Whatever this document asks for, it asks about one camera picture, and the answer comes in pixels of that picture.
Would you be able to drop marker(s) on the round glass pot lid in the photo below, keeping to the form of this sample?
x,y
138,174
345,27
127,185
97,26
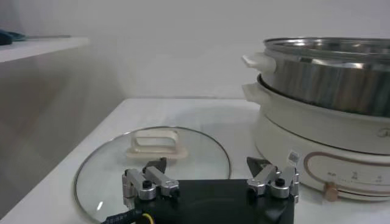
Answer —
x,y
106,170

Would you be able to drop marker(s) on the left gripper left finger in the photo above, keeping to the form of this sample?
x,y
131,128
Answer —
x,y
137,182

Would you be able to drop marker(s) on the blue computer mouse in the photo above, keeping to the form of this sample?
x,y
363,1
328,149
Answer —
x,y
6,38

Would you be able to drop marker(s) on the small white side table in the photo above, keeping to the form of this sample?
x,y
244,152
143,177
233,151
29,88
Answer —
x,y
30,48

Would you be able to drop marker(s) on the cream electric cooker base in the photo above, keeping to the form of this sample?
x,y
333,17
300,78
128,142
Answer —
x,y
304,134

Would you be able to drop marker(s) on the perforated steel steamer basket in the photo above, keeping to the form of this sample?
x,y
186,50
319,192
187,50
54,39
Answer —
x,y
329,85

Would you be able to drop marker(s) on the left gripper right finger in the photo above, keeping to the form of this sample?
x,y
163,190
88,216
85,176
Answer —
x,y
274,182

